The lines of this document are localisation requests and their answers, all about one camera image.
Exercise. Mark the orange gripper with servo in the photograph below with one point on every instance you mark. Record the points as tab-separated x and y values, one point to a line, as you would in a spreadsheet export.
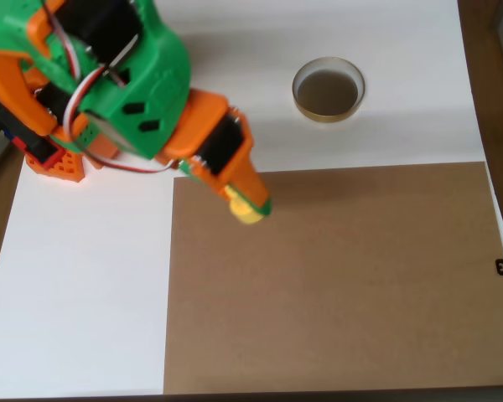
218	147

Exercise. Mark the small yellow plastic piece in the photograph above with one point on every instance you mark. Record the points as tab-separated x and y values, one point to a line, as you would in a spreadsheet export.
245	215

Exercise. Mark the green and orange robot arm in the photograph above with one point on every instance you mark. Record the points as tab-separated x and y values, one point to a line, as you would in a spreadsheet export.
159	71

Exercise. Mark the round gold-rimmed bowl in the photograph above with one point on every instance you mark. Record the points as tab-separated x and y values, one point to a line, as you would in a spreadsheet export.
318	117

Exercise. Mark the white base board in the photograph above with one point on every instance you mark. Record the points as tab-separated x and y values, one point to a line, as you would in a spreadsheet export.
109	251

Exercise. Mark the brown fibreboard panel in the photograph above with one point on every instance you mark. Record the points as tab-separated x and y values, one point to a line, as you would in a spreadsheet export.
327	293

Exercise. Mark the small black clip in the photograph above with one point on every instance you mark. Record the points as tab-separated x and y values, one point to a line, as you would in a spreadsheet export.
501	267

